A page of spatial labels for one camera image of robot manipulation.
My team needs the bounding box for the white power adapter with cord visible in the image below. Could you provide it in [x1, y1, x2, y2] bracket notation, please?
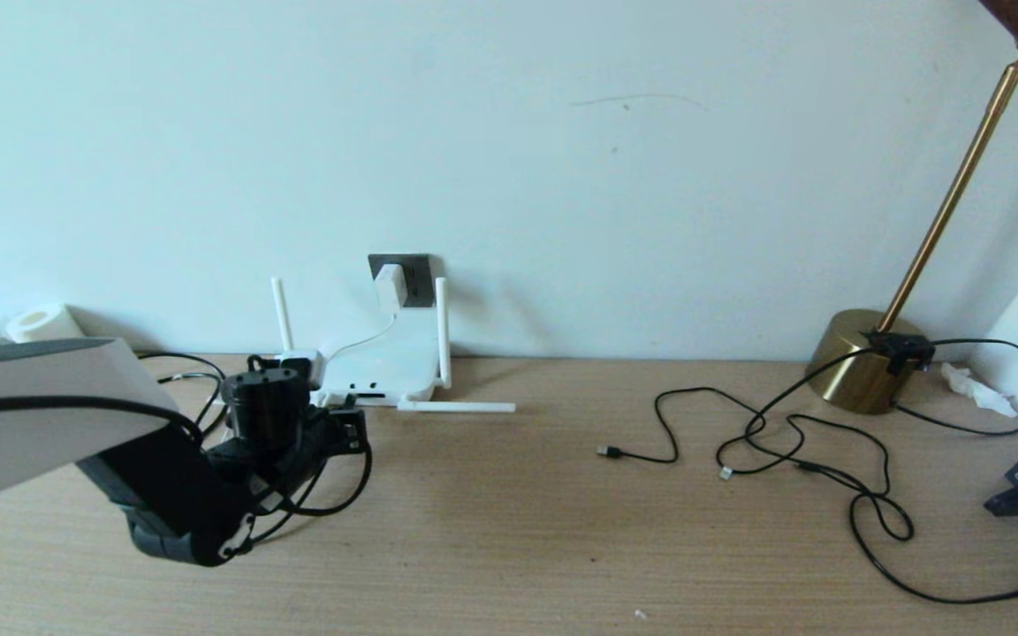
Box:
[319, 311, 399, 414]

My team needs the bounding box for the brass desk lamp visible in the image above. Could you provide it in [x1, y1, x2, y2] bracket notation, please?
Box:
[807, 0, 1018, 416]

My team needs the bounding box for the black cable with white tip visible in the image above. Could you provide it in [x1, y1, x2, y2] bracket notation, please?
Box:
[717, 349, 881, 481]

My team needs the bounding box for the black lamp cord switch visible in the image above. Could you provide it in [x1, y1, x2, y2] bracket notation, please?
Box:
[867, 331, 936, 375]

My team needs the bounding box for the white router with antennas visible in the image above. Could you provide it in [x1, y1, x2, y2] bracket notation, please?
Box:
[269, 277, 519, 414]

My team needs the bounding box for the white paper roll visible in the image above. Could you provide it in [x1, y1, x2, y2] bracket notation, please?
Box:
[5, 304, 86, 344]

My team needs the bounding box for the thin black USB cable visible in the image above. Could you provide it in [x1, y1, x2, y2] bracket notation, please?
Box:
[598, 387, 916, 541]

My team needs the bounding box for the black left wrist camera cable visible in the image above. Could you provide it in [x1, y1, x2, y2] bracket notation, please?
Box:
[0, 353, 375, 518]

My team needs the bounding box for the black ethernet cable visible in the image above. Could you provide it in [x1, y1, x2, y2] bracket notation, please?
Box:
[133, 353, 361, 544]

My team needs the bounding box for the grey wall socket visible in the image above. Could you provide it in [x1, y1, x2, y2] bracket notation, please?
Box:
[368, 254, 433, 308]

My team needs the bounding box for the crumpled white tissue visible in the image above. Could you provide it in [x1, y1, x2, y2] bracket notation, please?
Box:
[940, 362, 1018, 419]

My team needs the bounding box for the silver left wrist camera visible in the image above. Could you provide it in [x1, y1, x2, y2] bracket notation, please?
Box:
[275, 351, 324, 391]

